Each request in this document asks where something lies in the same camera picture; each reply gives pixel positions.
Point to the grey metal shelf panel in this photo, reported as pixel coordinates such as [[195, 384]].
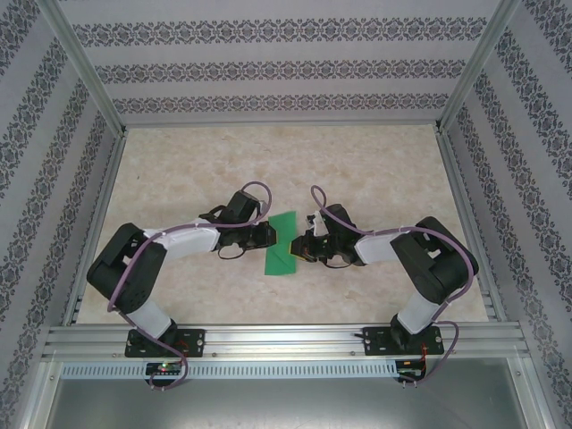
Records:
[[286, 406]]

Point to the green square paper sheet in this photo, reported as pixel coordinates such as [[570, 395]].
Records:
[[282, 225]]

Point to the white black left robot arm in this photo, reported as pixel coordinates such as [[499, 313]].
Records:
[[187, 241]]

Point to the aluminium side rail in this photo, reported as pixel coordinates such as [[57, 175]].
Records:
[[96, 223], [469, 223]]

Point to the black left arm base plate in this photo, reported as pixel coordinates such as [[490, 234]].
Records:
[[194, 342]]

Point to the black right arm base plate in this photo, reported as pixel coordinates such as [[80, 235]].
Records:
[[373, 342]]

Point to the aluminium frame post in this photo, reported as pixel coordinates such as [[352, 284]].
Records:
[[85, 62], [478, 62]]

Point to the small circuit board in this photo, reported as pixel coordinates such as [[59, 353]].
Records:
[[409, 364]]

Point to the circuit board with green light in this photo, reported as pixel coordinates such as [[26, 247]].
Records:
[[165, 368]]

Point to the aluminium mounting rail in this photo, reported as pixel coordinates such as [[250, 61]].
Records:
[[286, 339]]

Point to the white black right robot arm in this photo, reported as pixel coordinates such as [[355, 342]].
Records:
[[375, 246]]

